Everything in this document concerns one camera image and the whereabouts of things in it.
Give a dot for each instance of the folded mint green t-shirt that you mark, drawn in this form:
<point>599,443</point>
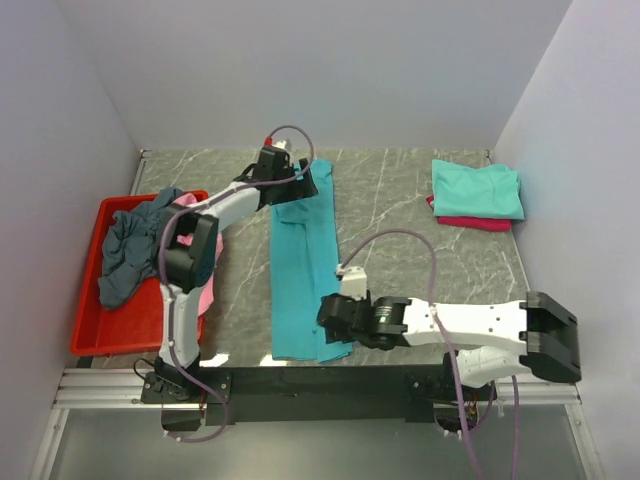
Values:
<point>491,192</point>

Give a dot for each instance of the red plastic bin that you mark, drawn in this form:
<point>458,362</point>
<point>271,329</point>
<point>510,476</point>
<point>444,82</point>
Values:
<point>136,326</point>

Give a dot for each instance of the cyan blue t-shirt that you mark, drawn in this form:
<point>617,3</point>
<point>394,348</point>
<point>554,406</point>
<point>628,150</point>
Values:
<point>304,254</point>

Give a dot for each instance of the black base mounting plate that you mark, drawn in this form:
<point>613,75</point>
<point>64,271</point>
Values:
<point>413,393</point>

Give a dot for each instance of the dark grey t-shirt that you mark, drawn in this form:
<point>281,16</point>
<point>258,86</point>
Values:
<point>128,249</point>

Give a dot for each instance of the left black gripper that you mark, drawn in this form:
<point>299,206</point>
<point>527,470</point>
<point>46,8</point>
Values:
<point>304,188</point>

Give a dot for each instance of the pink t-shirt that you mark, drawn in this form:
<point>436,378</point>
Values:
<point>207,294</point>

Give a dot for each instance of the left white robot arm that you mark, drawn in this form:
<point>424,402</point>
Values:
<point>187,247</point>

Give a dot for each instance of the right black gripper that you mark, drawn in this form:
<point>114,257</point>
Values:
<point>331,336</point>

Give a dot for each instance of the aluminium frame rail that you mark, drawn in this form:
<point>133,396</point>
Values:
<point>121,389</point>

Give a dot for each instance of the folded magenta t-shirt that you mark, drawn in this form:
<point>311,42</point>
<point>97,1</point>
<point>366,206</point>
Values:
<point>483,224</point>

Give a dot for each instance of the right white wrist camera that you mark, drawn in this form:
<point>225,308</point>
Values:
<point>352,282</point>

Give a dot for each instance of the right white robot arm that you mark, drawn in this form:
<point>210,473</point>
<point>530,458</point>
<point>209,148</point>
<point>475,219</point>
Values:
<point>536,335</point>

